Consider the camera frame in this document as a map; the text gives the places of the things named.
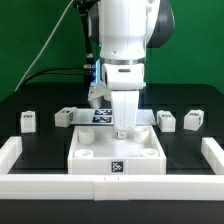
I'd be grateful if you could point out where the white sheet with AprilTags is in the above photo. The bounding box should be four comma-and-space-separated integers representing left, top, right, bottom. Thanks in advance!
72, 109, 156, 126

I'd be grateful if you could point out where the white cable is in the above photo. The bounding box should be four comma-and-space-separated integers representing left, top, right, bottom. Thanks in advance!
14, 0, 75, 92

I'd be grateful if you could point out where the white U-shaped obstacle fence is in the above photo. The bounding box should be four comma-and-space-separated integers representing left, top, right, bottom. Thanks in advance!
0, 136, 224, 201

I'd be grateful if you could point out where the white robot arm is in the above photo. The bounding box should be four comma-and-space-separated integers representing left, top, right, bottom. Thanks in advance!
88, 0, 175, 138

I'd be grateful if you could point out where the white square tabletop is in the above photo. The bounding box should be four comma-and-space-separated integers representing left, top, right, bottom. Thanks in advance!
67, 126, 166, 175

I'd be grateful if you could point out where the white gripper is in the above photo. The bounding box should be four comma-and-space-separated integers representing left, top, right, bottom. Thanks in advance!
101, 63, 144, 139

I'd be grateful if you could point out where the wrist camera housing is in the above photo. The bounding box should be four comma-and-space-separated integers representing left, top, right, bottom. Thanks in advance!
88, 82, 111, 109

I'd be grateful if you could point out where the black cable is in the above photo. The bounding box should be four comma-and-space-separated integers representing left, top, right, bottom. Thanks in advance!
19, 0, 101, 91

